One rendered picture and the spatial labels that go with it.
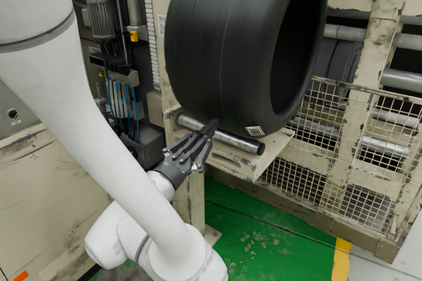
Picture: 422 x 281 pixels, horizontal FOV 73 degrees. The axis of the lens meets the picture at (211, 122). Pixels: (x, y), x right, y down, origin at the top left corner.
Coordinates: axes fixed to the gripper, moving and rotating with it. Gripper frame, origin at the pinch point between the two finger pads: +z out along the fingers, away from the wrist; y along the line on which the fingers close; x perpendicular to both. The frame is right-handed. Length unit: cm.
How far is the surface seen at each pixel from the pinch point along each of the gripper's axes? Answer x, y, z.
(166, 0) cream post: -23.3, 31.8, 26.7
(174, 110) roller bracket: 9.5, 24.5, 10.1
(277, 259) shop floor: 109, -13, 18
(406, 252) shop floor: 121, -70, 62
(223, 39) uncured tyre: -24.7, -4.3, 5.9
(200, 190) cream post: 66, 27, 13
